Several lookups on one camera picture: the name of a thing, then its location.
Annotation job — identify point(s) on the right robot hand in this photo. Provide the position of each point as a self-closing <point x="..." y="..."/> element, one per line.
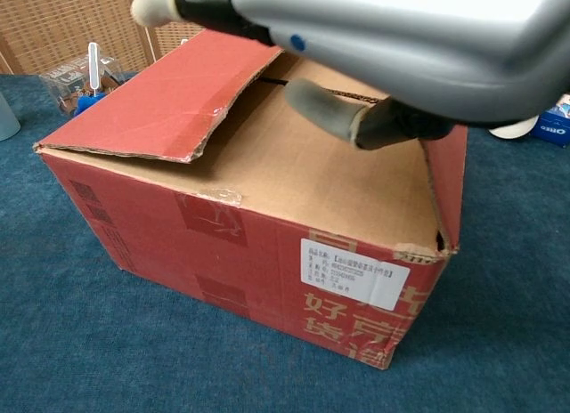
<point x="423" y="52"/>

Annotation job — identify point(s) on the large red cardboard box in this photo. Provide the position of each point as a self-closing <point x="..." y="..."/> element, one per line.
<point x="178" y="235"/>

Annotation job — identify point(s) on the blue Oreo cookie box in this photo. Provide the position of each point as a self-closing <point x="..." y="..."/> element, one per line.
<point x="554" y="128"/>

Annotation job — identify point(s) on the white paper cup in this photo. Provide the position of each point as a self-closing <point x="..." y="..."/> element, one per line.
<point x="512" y="130"/>

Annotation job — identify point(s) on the white plastic stick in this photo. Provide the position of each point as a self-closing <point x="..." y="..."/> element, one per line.
<point x="93" y="66"/>

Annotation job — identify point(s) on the blue plastic object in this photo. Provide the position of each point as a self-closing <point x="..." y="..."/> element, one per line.
<point x="87" y="102"/>

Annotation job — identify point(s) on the clear plastic snack package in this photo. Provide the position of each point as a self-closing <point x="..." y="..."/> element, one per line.
<point x="67" y="79"/>

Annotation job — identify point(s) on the woven wooden folding screen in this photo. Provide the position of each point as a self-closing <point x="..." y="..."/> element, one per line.
<point x="67" y="21"/>

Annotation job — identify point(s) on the blue tablecloth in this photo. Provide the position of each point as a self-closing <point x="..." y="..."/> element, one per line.
<point x="89" y="342"/>

